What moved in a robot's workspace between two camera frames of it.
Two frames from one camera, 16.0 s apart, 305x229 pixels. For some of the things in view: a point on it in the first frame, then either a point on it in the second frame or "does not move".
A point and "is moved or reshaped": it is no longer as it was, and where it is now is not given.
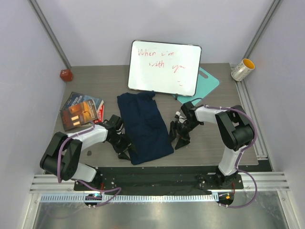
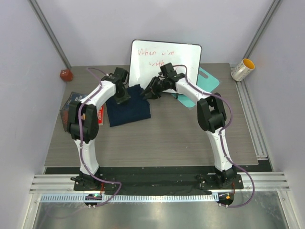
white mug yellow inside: (240, 71) does not move
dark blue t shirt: (147, 137) is moved or reshaped
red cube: (66, 75) does not move
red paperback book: (101, 114) does not move
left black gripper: (127, 143) -> (123, 99)
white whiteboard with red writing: (164, 67) does not move
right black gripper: (183, 140) -> (151, 88)
